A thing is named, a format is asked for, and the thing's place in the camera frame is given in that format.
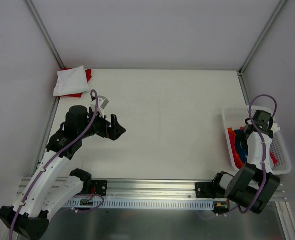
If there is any aluminium mounting rail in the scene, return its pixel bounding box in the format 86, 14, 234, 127
16, 176, 287, 202

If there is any left aluminium frame post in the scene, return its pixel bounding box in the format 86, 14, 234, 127
23, 0, 66, 69

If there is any white slotted cable duct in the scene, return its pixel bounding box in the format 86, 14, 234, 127
63, 198, 215, 211

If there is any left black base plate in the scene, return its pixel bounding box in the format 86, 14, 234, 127
88, 179, 108, 197

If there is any white plastic basket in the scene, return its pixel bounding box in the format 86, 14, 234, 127
221, 105, 292, 175

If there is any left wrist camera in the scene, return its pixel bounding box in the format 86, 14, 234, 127
90, 95, 109, 119

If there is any folded red t shirt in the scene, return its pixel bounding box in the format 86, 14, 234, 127
56, 67, 93, 99

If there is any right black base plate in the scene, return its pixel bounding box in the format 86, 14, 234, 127
194, 182, 220, 199

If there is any right aluminium frame post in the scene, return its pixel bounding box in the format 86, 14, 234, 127
238, 0, 288, 77

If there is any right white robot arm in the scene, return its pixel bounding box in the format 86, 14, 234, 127
210, 110, 280, 215

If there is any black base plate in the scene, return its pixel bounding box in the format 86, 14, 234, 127
194, 182, 220, 199
88, 179, 108, 197

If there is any blue printed t shirt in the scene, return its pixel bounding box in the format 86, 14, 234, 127
234, 127, 249, 164

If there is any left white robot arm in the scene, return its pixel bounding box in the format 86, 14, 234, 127
0, 105, 126, 240

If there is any aluminium frame post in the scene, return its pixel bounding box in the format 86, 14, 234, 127
238, 0, 288, 77
23, 0, 66, 69

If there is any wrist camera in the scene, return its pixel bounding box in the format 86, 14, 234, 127
90, 95, 109, 119
271, 121, 281, 134

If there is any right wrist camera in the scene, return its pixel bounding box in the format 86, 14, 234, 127
271, 121, 281, 134

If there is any orange t shirt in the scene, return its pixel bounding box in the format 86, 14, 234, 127
227, 127, 244, 169

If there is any folded white t shirt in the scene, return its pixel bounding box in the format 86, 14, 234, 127
52, 65, 91, 98

